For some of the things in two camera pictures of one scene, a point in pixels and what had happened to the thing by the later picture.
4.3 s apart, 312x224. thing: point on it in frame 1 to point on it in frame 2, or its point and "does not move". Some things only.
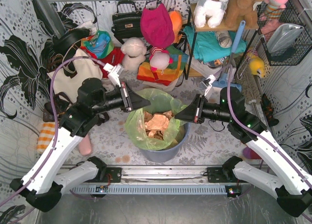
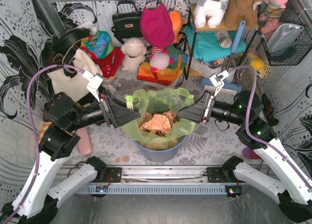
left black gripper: x=126 y=97 to x=107 y=110
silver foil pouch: x=283 y=37 does not move
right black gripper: x=199 y=109 does not move
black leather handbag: x=126 y=24 does not move
